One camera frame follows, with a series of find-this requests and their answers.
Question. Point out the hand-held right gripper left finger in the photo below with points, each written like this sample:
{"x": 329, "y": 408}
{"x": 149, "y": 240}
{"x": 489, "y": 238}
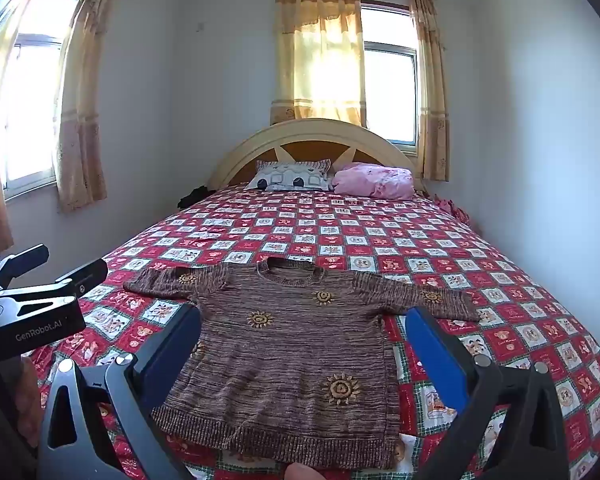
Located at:
{"x": 172, "y": 345}

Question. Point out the white patterned pillow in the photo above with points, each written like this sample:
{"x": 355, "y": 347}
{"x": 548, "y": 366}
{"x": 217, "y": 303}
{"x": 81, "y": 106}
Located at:
{"x": 290, "y": 177}

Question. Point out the yellow curtain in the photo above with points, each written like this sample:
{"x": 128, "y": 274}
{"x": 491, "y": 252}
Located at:
{"x": 0, "y": 150}
{"x": 320, "y": 60}
{"x": 82, "y": 110}
{"x": 432, "y": 95}

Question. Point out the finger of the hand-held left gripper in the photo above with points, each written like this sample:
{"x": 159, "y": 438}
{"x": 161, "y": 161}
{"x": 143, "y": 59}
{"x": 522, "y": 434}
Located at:
{"x": 82, "y": 275}
{"x": 22, "y": 260}

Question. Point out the red checkered printed blanket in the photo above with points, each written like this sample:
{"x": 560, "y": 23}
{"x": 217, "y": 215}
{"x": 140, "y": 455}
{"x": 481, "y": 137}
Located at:
{"x": 380, "y": 240}

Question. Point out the brown knitted sweater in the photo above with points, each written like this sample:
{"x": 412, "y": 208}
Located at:
{"x": 280, "y": 360}

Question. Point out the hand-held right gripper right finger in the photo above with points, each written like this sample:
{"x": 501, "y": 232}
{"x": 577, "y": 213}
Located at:
{"x": 435, "y": 355}

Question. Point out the side window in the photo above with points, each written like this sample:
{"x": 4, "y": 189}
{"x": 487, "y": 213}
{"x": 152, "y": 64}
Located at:
{"x": 35, "y": 95}

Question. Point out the pink pillow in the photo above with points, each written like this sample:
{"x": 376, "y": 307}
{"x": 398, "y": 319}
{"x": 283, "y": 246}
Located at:
{"x": 375, "y": 180}

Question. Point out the dark cloth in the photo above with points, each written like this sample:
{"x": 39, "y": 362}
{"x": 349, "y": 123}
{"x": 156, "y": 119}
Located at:
{"x": 195, "y": 197}

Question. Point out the window behind headboard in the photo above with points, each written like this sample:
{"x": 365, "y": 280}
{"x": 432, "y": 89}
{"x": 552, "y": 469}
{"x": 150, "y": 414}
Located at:
{"x": 390, "y": 90}

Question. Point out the dark clothing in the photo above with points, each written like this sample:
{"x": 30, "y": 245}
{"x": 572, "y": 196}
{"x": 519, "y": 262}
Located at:
{"x": 5, "y": 420}

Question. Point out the cream arched headboard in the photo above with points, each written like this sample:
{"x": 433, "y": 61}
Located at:
{"x": 305, "y": 142}

